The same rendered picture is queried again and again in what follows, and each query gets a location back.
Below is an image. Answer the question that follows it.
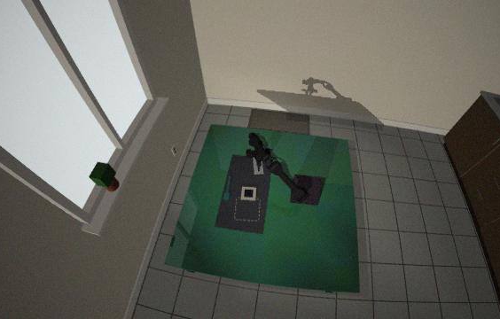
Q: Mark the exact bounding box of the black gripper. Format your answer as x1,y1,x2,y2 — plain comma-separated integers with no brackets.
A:
246,148,270,159

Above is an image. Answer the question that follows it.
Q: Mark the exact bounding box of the beige square tile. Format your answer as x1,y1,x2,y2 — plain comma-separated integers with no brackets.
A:
241,187,256,201

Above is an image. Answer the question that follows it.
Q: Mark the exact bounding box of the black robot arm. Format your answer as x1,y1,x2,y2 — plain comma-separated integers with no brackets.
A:
248,133,308,202

